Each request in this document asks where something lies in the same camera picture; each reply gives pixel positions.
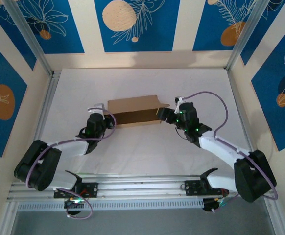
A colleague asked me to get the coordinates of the brown cardboard paper box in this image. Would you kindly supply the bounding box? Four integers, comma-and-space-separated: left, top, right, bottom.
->
107, 94, 170, 128

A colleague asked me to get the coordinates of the black controller board with light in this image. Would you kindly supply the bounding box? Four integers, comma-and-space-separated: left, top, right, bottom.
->
64, 198, 87, 211
202, 198, 225, 212

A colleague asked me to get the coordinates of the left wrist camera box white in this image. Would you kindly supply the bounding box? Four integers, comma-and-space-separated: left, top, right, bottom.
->
87, 102, 106, 115

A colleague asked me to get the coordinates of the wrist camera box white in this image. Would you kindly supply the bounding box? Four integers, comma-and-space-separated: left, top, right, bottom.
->
173, 96, 190, 105
87, 102, 106, 115

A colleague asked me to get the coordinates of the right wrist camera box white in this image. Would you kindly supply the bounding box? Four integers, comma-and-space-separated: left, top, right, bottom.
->
173, 96, 190, 105

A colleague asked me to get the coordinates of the aluminium side rail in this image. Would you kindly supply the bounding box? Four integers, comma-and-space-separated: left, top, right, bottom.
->
21, 70, 61, 182
227, 70, 263, 177

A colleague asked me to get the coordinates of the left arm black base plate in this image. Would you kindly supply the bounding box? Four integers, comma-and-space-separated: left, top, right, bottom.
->
53, 182, 99, 199

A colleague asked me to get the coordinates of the aluminium frame rail beam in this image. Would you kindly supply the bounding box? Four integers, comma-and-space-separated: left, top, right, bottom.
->
6, 175, 278, 203

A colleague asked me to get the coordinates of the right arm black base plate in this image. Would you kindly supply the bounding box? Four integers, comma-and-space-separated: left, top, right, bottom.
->
184, 180, 230, 196

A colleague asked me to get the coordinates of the grey slotted cable duct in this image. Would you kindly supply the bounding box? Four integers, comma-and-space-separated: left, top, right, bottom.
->
16, 197, 204, 212

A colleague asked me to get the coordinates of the aluminium frame post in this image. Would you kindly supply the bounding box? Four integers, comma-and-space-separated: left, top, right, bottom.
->
4, 0, 55, 76
224, 0, 265, 71

